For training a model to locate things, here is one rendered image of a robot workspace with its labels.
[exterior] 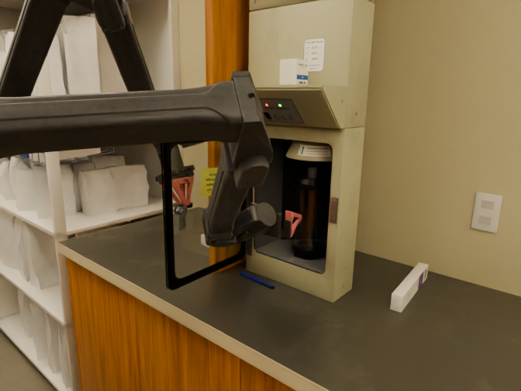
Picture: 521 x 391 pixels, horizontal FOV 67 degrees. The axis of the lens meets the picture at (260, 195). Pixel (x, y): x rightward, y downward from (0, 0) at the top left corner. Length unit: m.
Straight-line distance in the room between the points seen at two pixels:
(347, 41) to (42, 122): 0.72
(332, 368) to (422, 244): 0.67
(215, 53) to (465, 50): 0.72
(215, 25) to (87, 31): 0.91
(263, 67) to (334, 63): 0.22
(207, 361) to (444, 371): 0.57
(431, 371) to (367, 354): 0.13
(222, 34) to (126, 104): 0.75
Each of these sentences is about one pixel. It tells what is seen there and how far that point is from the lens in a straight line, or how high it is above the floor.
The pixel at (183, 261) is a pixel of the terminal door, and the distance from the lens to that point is 1.07.
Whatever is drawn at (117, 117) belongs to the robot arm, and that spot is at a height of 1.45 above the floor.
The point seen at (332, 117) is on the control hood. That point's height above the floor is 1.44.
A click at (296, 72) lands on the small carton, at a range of 0.97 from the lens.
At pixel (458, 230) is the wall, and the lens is 1.39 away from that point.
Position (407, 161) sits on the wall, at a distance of 1.40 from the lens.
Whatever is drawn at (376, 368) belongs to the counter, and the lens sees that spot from 0.92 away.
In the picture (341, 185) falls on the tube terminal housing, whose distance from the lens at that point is 1.02.
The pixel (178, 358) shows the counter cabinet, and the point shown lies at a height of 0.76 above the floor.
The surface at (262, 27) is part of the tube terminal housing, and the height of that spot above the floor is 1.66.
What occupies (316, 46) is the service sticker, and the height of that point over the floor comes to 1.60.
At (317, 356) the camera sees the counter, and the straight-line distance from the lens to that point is 0.93.
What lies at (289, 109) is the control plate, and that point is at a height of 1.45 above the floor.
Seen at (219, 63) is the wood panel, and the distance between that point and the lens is 1.17.
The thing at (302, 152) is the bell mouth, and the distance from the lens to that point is 1.09.
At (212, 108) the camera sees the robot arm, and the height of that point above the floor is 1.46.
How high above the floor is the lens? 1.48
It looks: 14 degrees down
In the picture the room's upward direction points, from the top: 1 degrees clockwise
